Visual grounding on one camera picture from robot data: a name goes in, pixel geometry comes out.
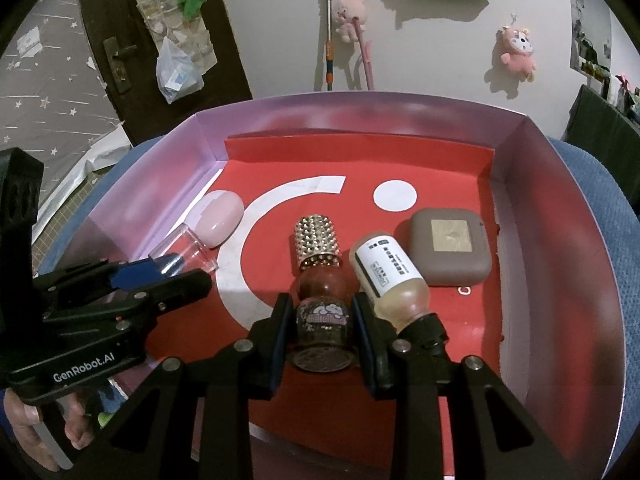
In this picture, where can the grey star patterned cloth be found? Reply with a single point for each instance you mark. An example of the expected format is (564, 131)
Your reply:
(50, 85)

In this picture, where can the pink plush cow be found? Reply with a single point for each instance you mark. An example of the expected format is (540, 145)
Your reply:
(517, 52)

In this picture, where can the clear plastic bag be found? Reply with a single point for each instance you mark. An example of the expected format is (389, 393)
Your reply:
(177, 75)

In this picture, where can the red cardboard box tray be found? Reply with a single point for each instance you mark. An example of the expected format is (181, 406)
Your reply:
(560, 260)

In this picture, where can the clear plastic cup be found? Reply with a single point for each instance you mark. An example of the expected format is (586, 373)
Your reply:
(195, 250)

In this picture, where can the white stick orange ends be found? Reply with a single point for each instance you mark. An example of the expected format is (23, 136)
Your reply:
(328, 35)

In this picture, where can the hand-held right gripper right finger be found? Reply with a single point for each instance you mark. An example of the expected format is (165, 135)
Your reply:
(367, 350)

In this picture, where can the dark brown door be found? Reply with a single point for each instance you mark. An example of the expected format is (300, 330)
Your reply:
(125, 120)

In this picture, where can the person's left hand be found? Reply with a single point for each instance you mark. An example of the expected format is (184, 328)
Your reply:
(25, 430)

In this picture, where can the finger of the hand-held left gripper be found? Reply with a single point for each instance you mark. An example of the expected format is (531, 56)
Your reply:
(180, 287)
(132, 272)

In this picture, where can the wall mirror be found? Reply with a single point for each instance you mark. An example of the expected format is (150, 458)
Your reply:
(587, 25)

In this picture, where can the glitter jar brown round lid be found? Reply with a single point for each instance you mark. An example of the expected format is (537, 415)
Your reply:
(322, 320)

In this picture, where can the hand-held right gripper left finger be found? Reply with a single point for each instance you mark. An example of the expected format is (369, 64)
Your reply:
(281, 345)

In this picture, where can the taupe square case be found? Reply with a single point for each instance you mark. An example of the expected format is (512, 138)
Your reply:
(450, 260)

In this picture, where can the red paper liner white marks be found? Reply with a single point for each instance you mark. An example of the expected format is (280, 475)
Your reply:
(450, 320)

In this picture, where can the lilac oval earbud case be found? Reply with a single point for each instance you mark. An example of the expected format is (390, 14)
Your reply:
(220, 217)

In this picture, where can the white paper strip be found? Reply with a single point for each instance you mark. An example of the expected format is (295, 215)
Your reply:
(85, 170)

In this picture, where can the clear hanging pocket organiser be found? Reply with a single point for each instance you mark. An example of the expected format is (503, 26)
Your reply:
(160, 10)

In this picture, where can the gold studded cylinder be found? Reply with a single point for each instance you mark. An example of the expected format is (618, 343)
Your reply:
(317, 242)

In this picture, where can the glass bottle white label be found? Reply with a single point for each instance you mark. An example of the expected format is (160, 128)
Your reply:
(385, 270)

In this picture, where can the pink plush bear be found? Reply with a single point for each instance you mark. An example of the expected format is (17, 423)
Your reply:
(350, 15)

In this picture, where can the pink stick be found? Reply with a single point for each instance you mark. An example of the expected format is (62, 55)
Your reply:
(369, 65)

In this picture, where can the dark green covered table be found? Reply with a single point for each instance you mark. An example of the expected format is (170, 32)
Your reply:
(600, 120)

